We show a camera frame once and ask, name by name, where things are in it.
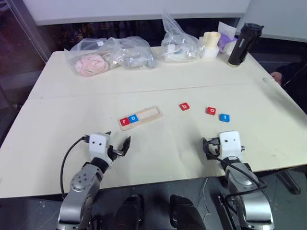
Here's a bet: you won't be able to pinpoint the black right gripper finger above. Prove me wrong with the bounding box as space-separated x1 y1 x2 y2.
202 137 210 159

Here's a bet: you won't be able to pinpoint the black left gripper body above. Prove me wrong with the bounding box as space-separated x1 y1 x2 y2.
106 144 124 164

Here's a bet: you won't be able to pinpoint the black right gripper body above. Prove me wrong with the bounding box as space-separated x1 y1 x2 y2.
207 137 221 159

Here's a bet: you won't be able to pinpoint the wooden letter tray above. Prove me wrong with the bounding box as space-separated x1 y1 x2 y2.
118 105 164 132

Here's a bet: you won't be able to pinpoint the bystander bare hand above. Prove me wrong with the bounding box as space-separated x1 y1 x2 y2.
271 71 283 85

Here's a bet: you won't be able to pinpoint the dark rounded shape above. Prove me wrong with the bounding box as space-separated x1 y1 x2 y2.
169 195 205 230
112 195 142 230

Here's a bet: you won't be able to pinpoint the pink plush toy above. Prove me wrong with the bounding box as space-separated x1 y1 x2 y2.
75 53 109 77

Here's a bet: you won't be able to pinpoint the black table leg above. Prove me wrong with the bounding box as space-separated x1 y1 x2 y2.
275 171 302 195

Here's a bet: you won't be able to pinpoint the clear bag with pink plush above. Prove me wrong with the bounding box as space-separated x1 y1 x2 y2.
64 37 113 78

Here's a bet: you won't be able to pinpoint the clear bag with grey items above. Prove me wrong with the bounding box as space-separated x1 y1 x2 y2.
100 35 158 70

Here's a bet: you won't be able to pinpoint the tall clear bag white items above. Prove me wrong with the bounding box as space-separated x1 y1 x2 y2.
161 9 201 63

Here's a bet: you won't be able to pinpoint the bystander dark sleeve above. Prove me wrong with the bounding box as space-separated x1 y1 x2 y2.
273 61 307 112

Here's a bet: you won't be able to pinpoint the black travel tumbler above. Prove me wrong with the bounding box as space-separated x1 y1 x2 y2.
227 23 265 69

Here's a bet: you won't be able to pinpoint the white purple tissue box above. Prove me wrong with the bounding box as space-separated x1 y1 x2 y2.
216 21 238 54

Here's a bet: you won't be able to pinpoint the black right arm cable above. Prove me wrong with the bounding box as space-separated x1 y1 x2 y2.
205 152 268 199

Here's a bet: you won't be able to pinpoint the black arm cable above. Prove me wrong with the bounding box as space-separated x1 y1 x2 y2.
205 152 268 199
59 136 91 197

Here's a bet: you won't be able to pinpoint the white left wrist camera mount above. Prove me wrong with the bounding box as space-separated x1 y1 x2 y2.
88 133 112 166

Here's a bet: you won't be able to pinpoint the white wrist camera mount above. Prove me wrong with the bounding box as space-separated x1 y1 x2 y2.
219 130 242 159
88 133 112 166

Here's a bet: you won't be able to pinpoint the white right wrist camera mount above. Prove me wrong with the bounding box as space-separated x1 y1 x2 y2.
219 130 242 159

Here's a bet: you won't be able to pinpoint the thin white wire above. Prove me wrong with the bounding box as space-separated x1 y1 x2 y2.
201 178 212 230

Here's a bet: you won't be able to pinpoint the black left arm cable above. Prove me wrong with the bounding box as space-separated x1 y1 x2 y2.
59 136 91 197

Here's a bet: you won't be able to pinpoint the grey metal frame post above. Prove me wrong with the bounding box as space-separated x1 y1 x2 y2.
9 0 49 63

